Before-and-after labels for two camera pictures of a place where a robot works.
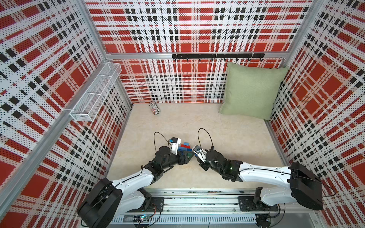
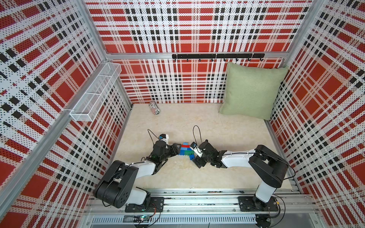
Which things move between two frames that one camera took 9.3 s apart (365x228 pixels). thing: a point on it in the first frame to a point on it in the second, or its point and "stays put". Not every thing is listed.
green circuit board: [142, 218] stays put
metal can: [154, 107] stays put
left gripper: [185, 161] to [174, 149]
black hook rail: [221, 56] stays put
